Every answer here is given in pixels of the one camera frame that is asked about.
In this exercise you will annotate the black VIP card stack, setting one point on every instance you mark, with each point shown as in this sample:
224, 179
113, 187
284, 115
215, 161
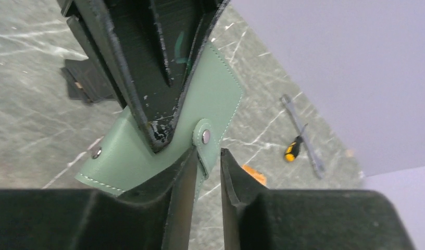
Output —
85, 83

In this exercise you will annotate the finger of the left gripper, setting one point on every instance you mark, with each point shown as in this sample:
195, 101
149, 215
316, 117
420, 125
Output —
149, 51

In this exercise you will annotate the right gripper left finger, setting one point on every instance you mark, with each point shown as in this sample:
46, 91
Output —
156, 214

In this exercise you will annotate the green card holder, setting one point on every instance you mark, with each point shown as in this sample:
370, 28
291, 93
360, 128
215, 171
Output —
127, 161

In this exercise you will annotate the silver open-end spanner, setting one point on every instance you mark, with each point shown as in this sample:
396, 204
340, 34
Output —
315, 160

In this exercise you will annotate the black yellow small screwdriver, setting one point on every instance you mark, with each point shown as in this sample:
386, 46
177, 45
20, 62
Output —
294, 148

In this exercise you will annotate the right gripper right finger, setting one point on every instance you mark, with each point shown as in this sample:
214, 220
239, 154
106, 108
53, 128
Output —
256, 217

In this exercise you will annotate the orange card stack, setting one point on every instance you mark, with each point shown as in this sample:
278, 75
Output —
261, 178

